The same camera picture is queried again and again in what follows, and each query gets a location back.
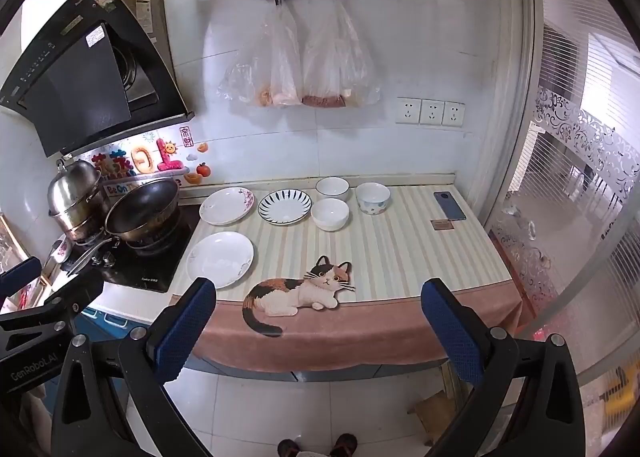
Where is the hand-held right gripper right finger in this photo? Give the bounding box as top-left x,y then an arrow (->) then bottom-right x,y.
420,278 -> 586,457

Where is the white wall outlet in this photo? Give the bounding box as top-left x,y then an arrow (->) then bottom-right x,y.
442,101 -> 466,127
420,99 -> 445,126
396,97 -> 422,125

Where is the clear plastic bag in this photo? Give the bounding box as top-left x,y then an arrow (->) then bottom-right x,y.
217,0 -> 303,108
300,0 -> 382,108

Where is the small white floral cup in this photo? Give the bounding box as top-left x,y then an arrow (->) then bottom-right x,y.
47,237 -> 73,265

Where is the blue base cabinet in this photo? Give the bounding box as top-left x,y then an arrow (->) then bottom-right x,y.
75,304 -> 451,438

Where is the white printed dark-rimmed bowl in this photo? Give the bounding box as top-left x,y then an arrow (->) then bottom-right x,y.
355,182 -> 391,216

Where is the plain white bowl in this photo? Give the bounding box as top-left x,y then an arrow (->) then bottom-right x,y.
310,198 -> 349,231
315,176 -> 350,202

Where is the stainless steel chimney cover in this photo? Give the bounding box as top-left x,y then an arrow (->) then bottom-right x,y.
112,0 -> 176,105

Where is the colourful letter wall decal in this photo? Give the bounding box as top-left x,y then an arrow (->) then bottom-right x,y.
92,137 -> 191,195

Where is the dark metal wok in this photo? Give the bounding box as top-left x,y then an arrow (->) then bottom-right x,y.
65,178 -> 182,278

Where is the small wooden stool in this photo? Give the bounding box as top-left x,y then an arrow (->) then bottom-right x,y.
412,389 -> 458,445

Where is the blue striped plate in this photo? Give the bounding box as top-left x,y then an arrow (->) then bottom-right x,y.
257,190 -> 313,226

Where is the patterned glass sliding door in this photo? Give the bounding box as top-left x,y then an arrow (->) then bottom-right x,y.
480,0 -> 640,388

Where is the striped cat print mat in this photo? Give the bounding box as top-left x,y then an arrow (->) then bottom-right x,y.
170,182 -> 526,373

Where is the white floral plate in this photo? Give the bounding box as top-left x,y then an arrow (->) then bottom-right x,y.
199,186 -> 255,226

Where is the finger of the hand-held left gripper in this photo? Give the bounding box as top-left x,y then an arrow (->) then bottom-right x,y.
0,257 -> 43,298
0,269 -> 106,338

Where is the plain white plate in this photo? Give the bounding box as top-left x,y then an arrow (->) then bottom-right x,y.
186,231 -> 254,290

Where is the stainless steel steamer pot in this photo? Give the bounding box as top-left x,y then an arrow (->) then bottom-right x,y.
47,160 -> 113,243

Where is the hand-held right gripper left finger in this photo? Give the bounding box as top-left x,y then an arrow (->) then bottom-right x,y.
50,277 -> 218,457

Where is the black glass stove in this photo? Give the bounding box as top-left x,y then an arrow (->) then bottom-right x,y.
65,204 -> 201,294

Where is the black range hood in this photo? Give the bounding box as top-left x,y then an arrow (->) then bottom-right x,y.
0,0 -> 196,158

